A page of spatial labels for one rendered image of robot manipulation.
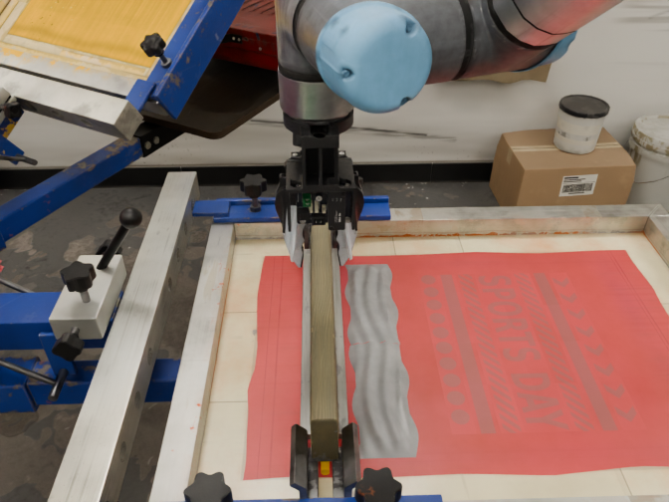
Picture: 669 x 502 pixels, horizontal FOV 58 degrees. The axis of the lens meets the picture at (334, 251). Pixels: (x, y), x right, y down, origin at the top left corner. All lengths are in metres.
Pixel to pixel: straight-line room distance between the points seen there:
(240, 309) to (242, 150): 2.08
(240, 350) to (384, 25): 0.55
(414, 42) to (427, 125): 2.48
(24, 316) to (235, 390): 0.29
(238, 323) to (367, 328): 0.19
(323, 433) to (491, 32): 0.42
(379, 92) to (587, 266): 0.68
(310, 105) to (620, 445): 0.54
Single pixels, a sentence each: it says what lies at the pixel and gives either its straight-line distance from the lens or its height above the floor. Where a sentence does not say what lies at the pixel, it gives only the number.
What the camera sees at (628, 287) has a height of 0.96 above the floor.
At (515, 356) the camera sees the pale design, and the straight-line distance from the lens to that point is 0.89.
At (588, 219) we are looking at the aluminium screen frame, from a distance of 1.13.
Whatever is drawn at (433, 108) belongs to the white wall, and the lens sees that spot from 2.90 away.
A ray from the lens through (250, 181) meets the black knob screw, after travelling 1.02.
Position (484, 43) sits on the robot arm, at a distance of 0.51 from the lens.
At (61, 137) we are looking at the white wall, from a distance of 3.14.
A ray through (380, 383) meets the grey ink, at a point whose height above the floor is 0.96.
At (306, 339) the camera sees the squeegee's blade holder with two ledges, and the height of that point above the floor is 1.00.
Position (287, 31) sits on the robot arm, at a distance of 0.56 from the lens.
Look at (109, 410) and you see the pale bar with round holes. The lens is 0.72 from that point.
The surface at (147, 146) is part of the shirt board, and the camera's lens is 1.52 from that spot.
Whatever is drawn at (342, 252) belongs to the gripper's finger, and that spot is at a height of 1.13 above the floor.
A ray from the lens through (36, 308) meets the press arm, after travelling 0.88.
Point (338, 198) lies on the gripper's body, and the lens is 0.62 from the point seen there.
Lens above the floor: 1.58
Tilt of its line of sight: 38 degrees down
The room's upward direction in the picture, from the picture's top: straight up
